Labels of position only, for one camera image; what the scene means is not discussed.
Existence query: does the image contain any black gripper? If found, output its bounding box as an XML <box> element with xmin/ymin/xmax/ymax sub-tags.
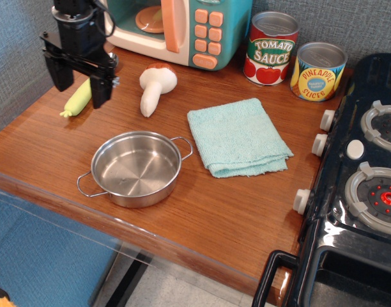
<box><xmin>41</xmin><ymin>12</ymin><xmax>118</xmax><ymax>109</ymax></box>

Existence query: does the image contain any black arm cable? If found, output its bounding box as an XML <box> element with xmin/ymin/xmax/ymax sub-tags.
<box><xmin>91</xmin><ymin>0</ymin><xmax>117</xmax><ymax>38</ymax></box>

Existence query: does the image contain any yellow-green plush spoon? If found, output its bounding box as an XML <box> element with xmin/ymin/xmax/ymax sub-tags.
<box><xmin>59</xmin><ymin>79</ymin><xmax>92</xmax><ymax>118</ymax></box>

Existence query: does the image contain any tomato sauce can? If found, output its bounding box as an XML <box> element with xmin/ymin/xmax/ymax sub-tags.
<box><xmin>243</xmin><ymin>11</ymin><xmax>300</xmax><ymax>86</ymax></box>

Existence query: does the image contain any black toy stove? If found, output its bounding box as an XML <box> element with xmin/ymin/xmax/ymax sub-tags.
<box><xmin>253</xmin><ymin>53</ymin><xmax>391</xmax><ymax>306</ymax></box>

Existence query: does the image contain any white plush mushroom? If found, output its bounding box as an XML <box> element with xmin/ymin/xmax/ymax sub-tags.
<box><xmin>139</xmin><ymin>63</ymin><xmax>178</xmax><ymax>118</ymax></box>

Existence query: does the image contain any orange plush toy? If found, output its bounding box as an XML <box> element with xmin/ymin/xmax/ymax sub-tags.
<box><xmin>0</xmin><ymin>297</ymin><xmax>16</xmax><ymax>307</ymax></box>

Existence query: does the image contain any stainless steel pot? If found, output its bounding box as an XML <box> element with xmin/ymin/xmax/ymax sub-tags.
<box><xmin>77</xmin><ymin>131</ymin><xmax>194</xmax><ymax>209</ymax></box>

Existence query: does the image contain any teal toy microwave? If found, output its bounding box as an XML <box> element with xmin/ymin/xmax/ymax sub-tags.
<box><xmin>103</xmin><ymin>1</ymin><xmax>252</xmax><ymax>71</ymax></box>

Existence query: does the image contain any pineapple slices can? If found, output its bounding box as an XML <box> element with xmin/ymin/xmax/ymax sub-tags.
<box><xmin>290</xmin><ymin>42</ymin><xmax>348</xmax><ymax>102</ymax></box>

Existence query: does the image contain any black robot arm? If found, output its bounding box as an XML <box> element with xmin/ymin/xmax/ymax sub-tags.
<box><xmin>40</xmin><ymin>0</ymin><xmax>118</xmax><ymax>109</ymax></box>

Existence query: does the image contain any light blue folded cloth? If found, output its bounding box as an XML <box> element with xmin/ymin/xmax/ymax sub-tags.
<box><xmin>187</xmin><ymin>98</ymin><xmax>293</xmax><ymax>178</ymax></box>

